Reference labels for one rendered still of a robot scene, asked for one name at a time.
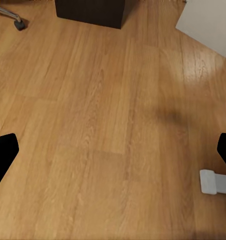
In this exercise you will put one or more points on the swivel chair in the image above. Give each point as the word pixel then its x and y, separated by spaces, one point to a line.
pixel 17 23

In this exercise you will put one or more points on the desk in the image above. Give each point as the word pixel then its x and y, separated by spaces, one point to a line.
pixel 212 183

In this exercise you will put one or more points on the cabinet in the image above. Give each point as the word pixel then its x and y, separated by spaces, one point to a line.
pixel 100 12

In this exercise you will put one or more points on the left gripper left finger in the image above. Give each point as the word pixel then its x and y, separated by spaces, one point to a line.
pixel 9 148

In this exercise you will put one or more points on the desktop computer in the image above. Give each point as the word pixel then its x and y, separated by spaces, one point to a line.
pixel 205 21

